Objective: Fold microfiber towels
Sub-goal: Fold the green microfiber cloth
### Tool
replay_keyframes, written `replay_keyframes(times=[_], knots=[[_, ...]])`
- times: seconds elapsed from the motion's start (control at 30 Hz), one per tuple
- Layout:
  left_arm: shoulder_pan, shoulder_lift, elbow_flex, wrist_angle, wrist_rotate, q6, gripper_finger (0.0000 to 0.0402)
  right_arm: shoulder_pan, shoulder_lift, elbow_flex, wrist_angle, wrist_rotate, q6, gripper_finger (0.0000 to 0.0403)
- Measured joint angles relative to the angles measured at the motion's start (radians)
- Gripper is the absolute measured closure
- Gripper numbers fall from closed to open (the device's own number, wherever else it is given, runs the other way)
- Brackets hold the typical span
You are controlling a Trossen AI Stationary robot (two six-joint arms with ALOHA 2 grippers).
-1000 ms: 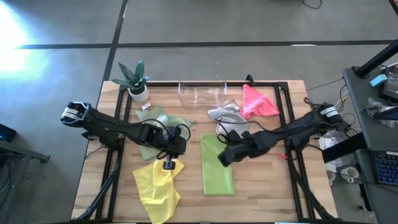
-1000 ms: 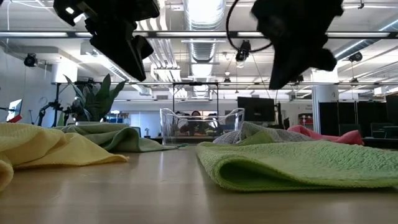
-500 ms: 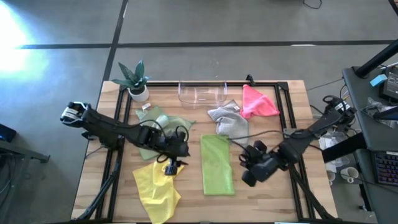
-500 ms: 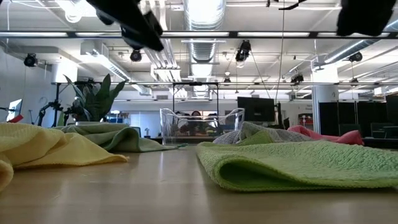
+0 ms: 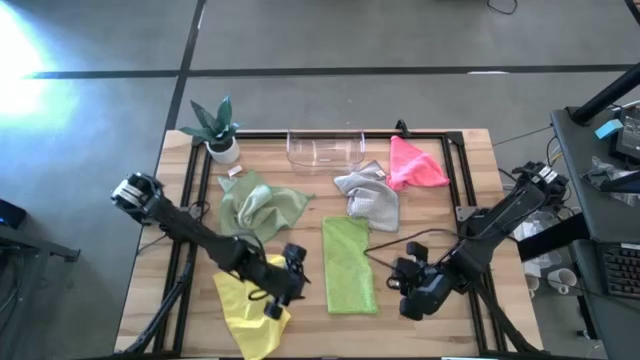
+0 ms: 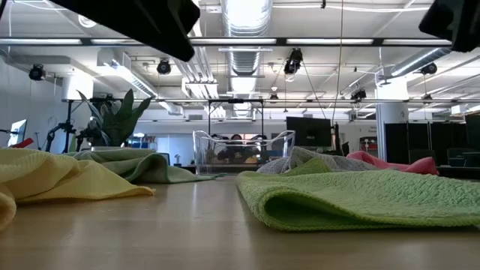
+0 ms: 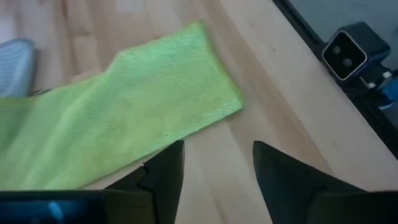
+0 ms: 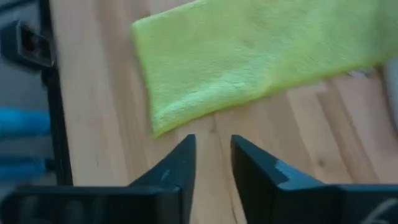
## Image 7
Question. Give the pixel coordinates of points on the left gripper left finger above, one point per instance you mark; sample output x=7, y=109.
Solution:
x=168, y=174

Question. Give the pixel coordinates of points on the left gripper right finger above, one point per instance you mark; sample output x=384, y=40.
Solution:
x=280, y=180

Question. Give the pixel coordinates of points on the lime green microfiber towel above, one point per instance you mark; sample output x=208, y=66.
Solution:
x=124, y=109

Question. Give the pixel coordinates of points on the grey waffle microfiber towel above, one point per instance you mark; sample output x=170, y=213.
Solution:
x=15, y=68

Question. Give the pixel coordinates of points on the blue plastic part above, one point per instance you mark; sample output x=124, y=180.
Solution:
x=390, y=93

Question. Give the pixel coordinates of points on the small black silver-rimmed camera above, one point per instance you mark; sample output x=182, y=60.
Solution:
x=345, y=56

